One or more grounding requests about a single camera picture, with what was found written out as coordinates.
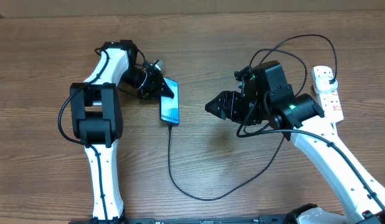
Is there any black USB charging cable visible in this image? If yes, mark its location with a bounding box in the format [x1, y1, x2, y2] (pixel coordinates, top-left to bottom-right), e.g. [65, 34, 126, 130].
[167, 34, 338, 202]

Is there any Samsung Galaxy smartphone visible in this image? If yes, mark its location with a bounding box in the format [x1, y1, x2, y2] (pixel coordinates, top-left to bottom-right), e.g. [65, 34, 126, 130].
[159, 78, 179, 125]

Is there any white charger adapter plug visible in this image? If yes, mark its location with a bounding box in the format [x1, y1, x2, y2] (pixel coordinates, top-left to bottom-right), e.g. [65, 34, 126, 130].
[313, 77, 338, 94]

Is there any white power strip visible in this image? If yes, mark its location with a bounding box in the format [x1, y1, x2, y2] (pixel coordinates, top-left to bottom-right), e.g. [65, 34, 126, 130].
[311, 65, 344, 124]

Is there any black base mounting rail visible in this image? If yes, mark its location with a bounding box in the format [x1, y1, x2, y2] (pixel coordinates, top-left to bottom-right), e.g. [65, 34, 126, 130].
[68, 213, 346, 224]

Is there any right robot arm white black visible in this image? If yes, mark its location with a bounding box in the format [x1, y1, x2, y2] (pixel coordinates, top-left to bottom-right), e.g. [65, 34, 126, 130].
[205, 60, 385, 223]

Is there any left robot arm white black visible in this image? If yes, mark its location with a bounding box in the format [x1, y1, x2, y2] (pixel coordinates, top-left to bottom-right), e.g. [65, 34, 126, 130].
[64, 40, 179, 223]

